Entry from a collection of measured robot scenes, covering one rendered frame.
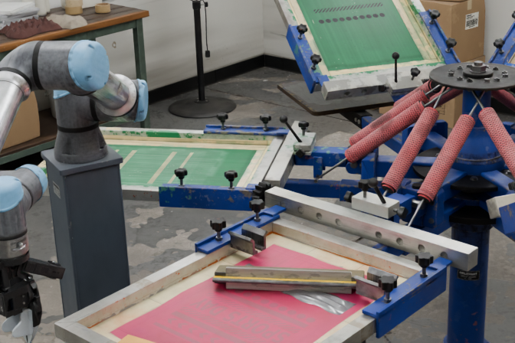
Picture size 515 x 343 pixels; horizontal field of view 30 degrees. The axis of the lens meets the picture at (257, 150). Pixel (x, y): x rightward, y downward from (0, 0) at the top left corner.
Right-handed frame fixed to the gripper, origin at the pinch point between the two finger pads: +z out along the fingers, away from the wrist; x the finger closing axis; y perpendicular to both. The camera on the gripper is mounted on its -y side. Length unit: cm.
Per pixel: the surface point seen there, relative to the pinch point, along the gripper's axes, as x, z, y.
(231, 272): 0, 10, -61
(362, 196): 8, 2, -107
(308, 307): 22, 15, -65
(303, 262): 5, 15, -83
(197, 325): 6.2, 14.7, -41.7
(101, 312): -13.4, 12.2, -28.7
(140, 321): -6.0, 14.8, -34.5
